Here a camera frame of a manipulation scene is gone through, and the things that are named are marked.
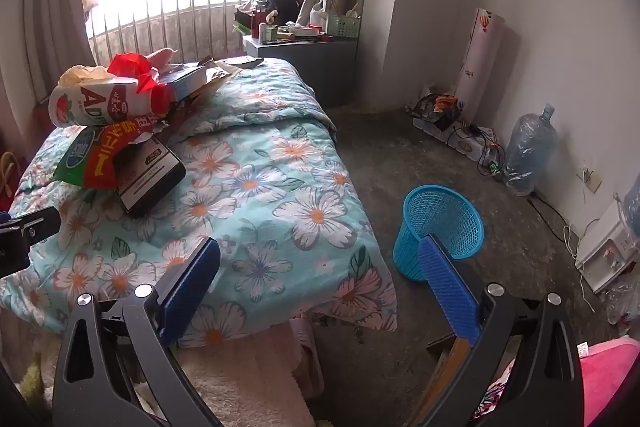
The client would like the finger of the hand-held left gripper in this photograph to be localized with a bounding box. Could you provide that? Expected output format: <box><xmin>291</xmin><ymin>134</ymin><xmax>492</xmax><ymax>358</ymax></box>
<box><xmin>0</xmin><ymin>206</ymin><xmax>62</xmax><ymax>279</ymax></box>

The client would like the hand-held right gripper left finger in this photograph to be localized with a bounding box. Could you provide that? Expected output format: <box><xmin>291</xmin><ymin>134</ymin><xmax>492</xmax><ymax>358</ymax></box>
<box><xmin>52</xmin><ymin>237</ymin><xmax>221</xmax><ymax>427</ymax></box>

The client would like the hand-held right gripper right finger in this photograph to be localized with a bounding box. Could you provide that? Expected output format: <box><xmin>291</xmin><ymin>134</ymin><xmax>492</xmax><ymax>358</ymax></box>
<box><xmin>418</xmin><ymin>234</ymin><xmax>584</xmax><ymax>427</ymax></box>

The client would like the blue plastic mesh basket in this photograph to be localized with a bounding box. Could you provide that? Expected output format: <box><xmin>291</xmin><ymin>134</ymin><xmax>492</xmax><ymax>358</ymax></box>
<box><xmin>392</xmin><ymin>185</ymin><xmax>485</xmax><ymax>282</ymax></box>

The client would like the green red snack bag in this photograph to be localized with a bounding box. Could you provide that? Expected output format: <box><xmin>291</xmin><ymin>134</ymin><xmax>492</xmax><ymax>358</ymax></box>
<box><xmin>52</xmin><ymin>119</ymin><xmax>168</xmax><ymax>192</ymax></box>

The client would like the red wrapper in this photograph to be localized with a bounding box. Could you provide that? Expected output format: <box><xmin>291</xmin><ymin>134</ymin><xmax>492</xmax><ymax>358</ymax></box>
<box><xmin>107</xmin><ymin>52</ymin><xmax>173</xmax><ymax>115</ymax></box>

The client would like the brown wooden board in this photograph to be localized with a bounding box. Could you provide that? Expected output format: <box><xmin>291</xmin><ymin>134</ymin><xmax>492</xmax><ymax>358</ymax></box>
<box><xmin>425</xmin><ymin>332</ymin><xmax>483</xmax><ymax>427</ymax></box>

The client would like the cream plush rug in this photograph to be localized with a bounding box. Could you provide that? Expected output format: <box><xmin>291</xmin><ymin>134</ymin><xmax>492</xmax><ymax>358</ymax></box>
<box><xmin>117</xmin><ymin>321</ymin><xmax>323</xmax><ymax>427</ymax></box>

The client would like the floral teal blanket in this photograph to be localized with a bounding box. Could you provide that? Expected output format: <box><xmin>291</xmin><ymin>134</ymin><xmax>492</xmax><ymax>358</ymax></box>
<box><xmin>0</xmin><ymin>57</ymin><xmax>398</xmax><ymax>349</ymax></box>

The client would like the pink slipper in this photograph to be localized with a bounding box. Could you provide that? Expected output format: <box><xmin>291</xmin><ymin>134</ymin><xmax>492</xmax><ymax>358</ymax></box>
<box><xmin>289</xmin><ymin>318</ymin><xmax>327</xmax><ymax>402</ymax></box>

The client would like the white flat box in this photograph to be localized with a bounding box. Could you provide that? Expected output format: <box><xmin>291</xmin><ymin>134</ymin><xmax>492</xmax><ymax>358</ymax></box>
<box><xmin>412</xmin><ymin>107</ymin><xmax>501</xmax><ymax>158</ymax></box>

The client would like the white milk bottle red label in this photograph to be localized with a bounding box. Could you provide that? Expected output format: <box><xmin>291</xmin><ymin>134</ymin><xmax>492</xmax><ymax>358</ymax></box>
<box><xmin>48</xmin><ymin>77</ymin><xmax>156</xmax><ymax>128</ymax></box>

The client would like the large clear water jug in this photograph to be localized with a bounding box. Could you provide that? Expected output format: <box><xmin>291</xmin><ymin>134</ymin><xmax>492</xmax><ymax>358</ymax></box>
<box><xmin>502</xmin><ymin>103</ymin><xmax>559</xmax><ymax>196</ymax></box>

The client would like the crumpled cream paper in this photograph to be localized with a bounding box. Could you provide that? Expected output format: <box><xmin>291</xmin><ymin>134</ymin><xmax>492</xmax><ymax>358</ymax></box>
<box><xmin>58</xmin><ymin>64</ymin><xmax>108</xmax><ymax>88</ymax></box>

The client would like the white box appliance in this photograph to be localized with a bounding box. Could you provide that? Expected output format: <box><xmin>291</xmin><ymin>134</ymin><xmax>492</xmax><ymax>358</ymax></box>
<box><xmin>575</xmin><ymin>199</ymin><xmax>640</xmax><ymax>294</ymax></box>

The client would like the orange black bag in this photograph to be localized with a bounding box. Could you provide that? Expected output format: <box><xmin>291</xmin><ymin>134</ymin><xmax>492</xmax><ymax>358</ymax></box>
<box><xmin>416</xmin><ymin>94</ymin><xmax>464</xmax><ymax>131</ymax></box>

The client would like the pink cloth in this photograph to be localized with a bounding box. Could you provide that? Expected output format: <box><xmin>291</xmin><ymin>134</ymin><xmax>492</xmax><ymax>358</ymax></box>
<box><xmin>577</xmin><ymin>337</ymin><xmax>640</xmax><ymax>427</ymax></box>

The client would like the blue white box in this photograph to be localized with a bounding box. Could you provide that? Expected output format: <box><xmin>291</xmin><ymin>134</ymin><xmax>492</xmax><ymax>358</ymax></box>
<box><xmin>159</xmin><ymin>64</ymin><xmax>209</xmax><ymax>102</ymax></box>

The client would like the brown cardboard piece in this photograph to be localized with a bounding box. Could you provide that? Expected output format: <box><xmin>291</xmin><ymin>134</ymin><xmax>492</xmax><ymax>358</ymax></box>
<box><xmin>197</xmin><ymin>59</ymin><xmax>237</xmax><ymax>95</ymax></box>

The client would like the white rolled mat balloon print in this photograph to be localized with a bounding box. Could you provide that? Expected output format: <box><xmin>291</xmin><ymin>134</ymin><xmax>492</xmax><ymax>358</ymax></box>
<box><xmin>452</xmin><ymin>7</ymin><xmax>507</xmax><ymax>110</ymax></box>

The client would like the grey cabinet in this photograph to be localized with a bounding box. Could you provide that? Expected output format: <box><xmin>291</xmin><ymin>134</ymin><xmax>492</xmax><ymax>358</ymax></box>
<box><xmin>242</xmin><ymin>34</ymin><xmax>362</xmax><ymax>108</ymax></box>

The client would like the metal window railing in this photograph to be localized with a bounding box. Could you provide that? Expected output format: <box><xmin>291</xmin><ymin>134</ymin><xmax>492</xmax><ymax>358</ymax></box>
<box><xmin>87</xmin><ymin>0</ymin><xmax>293</xmax><ymax>64</ymax></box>

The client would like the green plastic basket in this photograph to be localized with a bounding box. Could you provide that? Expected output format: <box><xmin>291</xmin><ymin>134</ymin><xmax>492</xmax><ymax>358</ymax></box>
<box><xmin>325</xmin><ymin>14</ymin><xmax>362</xmax><ymax>40</ymax></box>

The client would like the black backpack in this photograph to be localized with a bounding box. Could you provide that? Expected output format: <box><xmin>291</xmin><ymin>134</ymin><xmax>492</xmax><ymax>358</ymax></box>
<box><xmin>250</xmin><ymin>0</ymin><xmax>302</xmax><ymax>26</ymax></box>

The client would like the black cable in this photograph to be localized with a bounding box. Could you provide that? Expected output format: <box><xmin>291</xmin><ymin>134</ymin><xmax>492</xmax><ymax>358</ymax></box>
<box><xmin>446</xmin><ymin>121</ymin><xmax>507</xmax><ymax>182</ymax></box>

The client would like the white cable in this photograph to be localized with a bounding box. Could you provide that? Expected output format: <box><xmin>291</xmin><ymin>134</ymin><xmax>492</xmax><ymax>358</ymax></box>
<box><xmin>562</xmin><ymin>218</ymin><xmax>602</xmax><ymax>314</ymax></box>

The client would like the wall socket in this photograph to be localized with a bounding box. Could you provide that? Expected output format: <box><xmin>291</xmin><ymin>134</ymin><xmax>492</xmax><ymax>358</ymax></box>
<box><xmin>580</xmin><ymin>164</ymin><xmax>604</xmax><ymax>194</ymax></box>

